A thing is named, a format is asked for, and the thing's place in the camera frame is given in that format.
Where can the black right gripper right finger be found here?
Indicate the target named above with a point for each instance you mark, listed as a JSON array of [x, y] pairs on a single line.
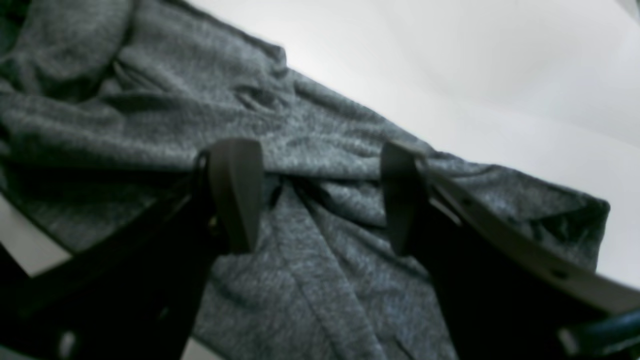
[[503, 297]]

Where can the grey t-shirt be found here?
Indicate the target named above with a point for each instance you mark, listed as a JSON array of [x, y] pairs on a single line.
[[104, 105]]

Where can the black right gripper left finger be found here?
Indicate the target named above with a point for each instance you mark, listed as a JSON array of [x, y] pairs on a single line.
[[136, 294]]

